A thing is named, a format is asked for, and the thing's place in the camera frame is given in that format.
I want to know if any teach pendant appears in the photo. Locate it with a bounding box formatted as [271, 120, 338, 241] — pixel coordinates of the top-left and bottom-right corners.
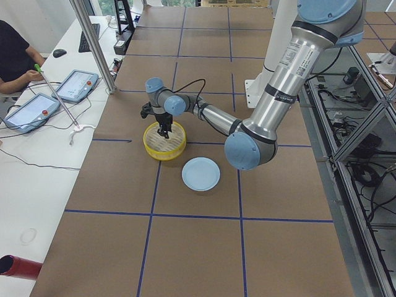
[4, 93, 61, 133]
[56, 69, 99, 103]

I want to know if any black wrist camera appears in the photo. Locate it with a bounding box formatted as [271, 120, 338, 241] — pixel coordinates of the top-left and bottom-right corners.
[140, 102, 155, 119]

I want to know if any near teach pendant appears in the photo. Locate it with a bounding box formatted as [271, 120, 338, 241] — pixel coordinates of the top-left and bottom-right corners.
[4, 93, 61, 133]

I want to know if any aluminium frame post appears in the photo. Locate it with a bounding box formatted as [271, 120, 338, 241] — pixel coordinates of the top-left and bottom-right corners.
[70, 0, 116, 94]

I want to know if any long metal rod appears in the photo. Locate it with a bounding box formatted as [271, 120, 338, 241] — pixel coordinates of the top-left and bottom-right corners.
[34, 63, 80, 128]

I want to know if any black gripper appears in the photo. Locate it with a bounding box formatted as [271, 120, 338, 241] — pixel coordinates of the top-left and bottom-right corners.
[152, 106, 173, 139]

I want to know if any light blue plate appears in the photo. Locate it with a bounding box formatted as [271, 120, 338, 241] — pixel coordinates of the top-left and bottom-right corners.
[181, 157, 220, 191]

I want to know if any brown paper table cover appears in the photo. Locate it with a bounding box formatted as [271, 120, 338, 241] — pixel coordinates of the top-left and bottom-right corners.
[32, 7, 354, 296]

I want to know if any red cylinder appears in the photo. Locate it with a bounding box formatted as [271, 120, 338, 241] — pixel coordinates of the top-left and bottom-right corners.
[1, 255, 43, 280]

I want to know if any far teach pendant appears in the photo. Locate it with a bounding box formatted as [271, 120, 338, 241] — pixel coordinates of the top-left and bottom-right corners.
[56, 69, 99, 103]

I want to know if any yellow bamboo steamer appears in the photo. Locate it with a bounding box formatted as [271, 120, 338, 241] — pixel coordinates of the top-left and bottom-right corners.
[143, 122, 186, 161]

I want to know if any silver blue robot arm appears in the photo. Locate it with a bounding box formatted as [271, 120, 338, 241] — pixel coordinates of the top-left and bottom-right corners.
[140, 1, 366, 170]

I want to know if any black camera cable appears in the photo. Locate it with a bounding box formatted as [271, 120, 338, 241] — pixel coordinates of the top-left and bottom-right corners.
[171, 78, 207, 121]

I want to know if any person in black shirt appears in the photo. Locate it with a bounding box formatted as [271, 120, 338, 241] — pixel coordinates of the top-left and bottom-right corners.
[1, 20, 45, 95]

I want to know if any black computer box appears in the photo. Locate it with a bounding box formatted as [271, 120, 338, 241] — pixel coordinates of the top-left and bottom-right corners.
[113, 30, 132, 56]

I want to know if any black keyboard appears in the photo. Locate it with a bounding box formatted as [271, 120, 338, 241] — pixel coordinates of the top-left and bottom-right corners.
[78, 23, 101, 53]

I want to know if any black computer mouse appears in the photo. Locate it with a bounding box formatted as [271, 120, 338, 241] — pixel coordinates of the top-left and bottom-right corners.
[53, 49, 67, 58]

